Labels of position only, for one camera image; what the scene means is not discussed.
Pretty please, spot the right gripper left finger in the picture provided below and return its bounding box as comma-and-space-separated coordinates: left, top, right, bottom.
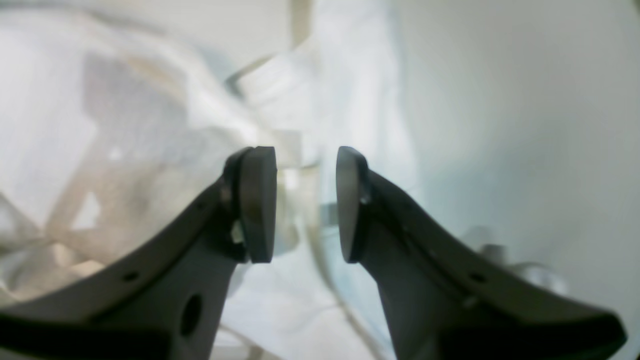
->
0, 146, 277, 360

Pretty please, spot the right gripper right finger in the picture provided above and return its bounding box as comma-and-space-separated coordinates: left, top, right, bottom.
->
336, 146, 627, 360

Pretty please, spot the white printed t-shirt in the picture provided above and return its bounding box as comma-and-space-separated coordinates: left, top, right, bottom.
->
1, 0, 418, 360

